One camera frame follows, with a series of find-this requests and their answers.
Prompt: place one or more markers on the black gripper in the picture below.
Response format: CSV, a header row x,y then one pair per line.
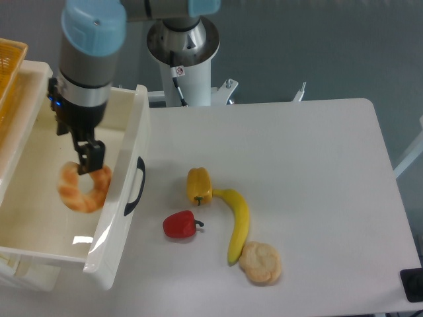
x,y
78,111

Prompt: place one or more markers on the golden ring donut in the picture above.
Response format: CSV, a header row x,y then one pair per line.
x,y
77,200

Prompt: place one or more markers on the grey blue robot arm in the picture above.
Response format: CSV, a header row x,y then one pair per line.
x,y
93,33

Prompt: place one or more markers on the white drawer cabinet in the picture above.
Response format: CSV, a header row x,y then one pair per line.
x,y
23,104

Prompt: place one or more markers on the white open upper drawer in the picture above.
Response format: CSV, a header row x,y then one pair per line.
x,y
35,221

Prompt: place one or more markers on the yellow woven basket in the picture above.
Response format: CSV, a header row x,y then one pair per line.
x,y
13,54

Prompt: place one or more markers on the yellow bell pepper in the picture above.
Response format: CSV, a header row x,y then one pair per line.
x,y
199,186

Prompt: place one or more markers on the red bell pepper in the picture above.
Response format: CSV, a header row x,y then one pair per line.
x,y
181,225

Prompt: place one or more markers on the yellow banana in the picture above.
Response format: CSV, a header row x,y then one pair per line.
x,y
237,203

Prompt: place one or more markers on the pale round donut bun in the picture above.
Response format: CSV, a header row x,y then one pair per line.
x,y
261,263

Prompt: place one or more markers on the black device at edge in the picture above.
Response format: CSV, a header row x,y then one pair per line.
x,y
412,284

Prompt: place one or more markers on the black drawer handle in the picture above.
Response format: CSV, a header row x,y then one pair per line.
x,y
137,187

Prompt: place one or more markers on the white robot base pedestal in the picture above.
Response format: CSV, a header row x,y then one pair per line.
x,y
184,49

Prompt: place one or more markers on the white table frame bracket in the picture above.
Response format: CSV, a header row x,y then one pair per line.
x,y
410,154

